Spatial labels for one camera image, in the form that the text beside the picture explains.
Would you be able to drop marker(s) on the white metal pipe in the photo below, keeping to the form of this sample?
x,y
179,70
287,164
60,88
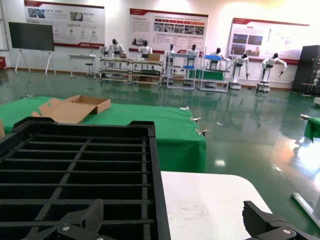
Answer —
x,y
305,203

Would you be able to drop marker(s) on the black cabinet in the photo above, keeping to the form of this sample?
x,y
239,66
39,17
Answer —
x,y
306,67

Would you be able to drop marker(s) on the white humanoid robot black head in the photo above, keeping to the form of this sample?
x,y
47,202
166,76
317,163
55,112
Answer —
x,y
240,65
268,63
192,51
115,47
171,50
144,50
218,53

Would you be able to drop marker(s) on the silver metal binder clip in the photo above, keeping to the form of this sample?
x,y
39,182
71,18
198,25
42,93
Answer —
x,y
185,108
202,132
196,120
305,116

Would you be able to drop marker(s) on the red floor box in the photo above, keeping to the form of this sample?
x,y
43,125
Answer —
x,y
2,63

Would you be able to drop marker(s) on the flat open cardboard mailer box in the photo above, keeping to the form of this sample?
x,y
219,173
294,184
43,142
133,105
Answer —
x,y
62,112

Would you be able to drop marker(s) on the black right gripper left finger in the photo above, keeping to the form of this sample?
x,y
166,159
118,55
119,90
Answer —
x,y
82,222

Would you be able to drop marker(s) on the black screen on white stand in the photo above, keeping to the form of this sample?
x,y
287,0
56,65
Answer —
x,y
31,36

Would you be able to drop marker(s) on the white wall poster red trim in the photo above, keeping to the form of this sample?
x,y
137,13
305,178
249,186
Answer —
x,y
75,22
270,37
170,30

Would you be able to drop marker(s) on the small white table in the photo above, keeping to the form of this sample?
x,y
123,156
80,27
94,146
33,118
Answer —
x,y
82,56

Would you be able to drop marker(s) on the black round stool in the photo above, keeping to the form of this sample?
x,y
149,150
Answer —
x,y
90,65

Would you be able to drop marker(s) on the black slotted plastic container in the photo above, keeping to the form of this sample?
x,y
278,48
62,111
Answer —
x,y
100,130

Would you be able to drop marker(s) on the white rack with blue trays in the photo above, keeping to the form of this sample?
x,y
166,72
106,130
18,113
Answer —
x,y
212,58
188,67

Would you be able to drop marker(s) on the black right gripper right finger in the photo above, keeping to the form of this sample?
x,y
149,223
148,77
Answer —
x,y
262,225

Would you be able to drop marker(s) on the small brown cardboard box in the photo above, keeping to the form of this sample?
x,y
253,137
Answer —
x,y
123,55

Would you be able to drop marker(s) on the green tablecloth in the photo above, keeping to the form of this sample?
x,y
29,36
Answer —
x,y
150,125
312,127

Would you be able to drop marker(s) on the green cloth on rack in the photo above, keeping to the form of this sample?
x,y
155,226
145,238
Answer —
x,y
207,75

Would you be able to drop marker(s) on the open brown cardboard box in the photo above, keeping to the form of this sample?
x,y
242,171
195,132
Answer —
x,y
1,128

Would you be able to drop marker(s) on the white pipe frame workbench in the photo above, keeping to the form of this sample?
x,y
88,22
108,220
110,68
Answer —
x,y
115,60
146,63

